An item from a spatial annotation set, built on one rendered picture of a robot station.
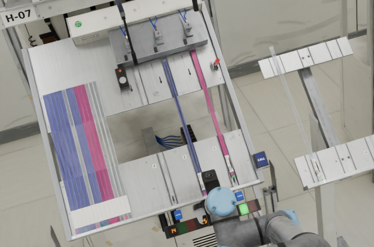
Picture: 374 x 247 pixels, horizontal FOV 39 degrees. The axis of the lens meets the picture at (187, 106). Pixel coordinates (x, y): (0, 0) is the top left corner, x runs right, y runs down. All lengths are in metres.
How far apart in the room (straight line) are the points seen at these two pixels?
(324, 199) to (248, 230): 0.83
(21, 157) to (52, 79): 1.80
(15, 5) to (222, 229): 1.04
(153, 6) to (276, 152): 1.48
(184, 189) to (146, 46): 0.52
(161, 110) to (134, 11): 0.72
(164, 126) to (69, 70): 0.63
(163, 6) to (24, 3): 0.48
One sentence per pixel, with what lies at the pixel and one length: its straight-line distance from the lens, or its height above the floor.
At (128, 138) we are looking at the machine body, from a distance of 2.40.
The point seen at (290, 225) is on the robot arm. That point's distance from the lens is 1.27.
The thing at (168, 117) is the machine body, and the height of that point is 0.62.
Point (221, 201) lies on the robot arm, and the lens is 1.39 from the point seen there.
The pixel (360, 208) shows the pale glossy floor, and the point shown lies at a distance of 2.78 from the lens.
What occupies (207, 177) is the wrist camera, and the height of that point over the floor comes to 0.92.
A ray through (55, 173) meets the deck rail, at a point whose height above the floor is 0.88.
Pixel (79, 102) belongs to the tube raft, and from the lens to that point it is 1.92.
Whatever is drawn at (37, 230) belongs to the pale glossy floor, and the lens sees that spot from 3.10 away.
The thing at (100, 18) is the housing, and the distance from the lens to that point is 1.94.
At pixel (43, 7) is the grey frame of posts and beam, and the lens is 1.95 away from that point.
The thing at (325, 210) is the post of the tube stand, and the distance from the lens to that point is 2.25.
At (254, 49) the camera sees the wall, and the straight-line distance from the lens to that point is 3.88.
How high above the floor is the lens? 1.95
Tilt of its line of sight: 32 degrees down
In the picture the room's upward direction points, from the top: 13 degrees counter-clockwise
